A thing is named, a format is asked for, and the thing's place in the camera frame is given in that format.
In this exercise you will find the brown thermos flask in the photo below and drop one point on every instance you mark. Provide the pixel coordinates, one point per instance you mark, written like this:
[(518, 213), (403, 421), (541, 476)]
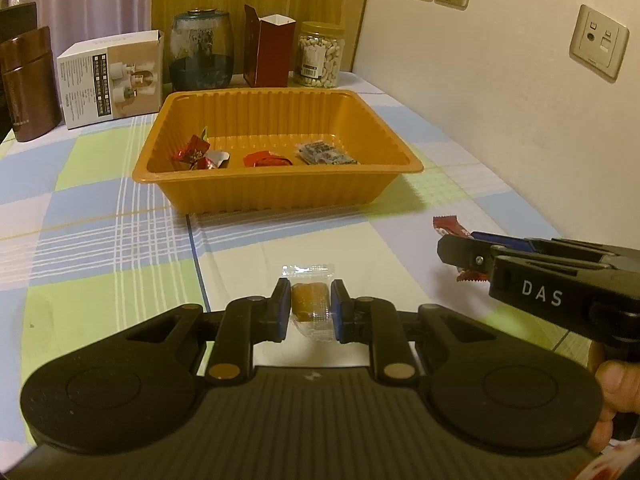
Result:
[(27, 85)]

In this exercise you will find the dark glass jar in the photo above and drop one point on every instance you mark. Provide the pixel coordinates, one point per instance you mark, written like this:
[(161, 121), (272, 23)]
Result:
[(202, 55)]

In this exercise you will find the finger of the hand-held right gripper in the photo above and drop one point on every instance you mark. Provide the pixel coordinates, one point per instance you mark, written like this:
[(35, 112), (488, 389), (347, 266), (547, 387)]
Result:
[(500, 240), (465, 255)]

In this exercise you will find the beige wall socket plate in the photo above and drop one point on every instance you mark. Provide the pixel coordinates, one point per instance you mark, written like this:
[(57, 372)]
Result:
[(599, 42)]

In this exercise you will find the clear jar of peanuts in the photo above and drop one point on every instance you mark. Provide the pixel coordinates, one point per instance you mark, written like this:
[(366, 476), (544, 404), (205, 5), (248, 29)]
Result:
[(319, 57)]

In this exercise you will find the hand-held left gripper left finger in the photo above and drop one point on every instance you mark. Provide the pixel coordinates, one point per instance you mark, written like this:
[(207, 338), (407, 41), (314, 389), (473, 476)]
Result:
[(281, 310)]

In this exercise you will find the grey candy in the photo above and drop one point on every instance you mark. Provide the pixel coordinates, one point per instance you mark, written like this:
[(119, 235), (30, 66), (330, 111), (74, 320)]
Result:
[(325, 152)]

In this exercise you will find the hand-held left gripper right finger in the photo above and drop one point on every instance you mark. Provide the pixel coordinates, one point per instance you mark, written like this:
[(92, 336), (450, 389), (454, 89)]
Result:
[(338, 312)]

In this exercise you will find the white printed cardboard box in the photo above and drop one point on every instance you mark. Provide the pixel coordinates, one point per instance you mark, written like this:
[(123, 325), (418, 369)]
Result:
[(110, 80)]

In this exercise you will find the white candy wrapper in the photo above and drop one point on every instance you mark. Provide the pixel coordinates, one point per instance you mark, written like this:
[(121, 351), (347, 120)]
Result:
[(219, 157)]

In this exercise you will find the red white bag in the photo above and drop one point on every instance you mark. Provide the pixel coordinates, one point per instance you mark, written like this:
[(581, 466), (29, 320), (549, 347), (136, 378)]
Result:
[(612, 462)]

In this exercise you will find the clear brown candy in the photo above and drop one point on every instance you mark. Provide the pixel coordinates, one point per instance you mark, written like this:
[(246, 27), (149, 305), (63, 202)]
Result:
[(309, 302)]

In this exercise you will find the dark red open carton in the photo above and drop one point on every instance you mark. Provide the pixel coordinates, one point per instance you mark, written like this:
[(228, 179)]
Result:
[(272, 55)]

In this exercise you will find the red candy packet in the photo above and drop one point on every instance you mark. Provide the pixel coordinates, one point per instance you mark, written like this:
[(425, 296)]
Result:
[(265, 159), (191, 152)]

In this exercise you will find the red chocolate candy wrapper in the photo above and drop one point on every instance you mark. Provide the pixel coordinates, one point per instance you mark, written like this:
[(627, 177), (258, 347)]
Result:
[(450, 226)]

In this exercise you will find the person's right hand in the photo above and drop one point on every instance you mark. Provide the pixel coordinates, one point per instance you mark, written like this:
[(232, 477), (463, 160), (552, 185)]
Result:
[(620, 390)]

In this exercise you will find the orange plastic tray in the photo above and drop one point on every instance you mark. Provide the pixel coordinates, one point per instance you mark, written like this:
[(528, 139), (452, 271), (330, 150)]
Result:
[(280, 110)]

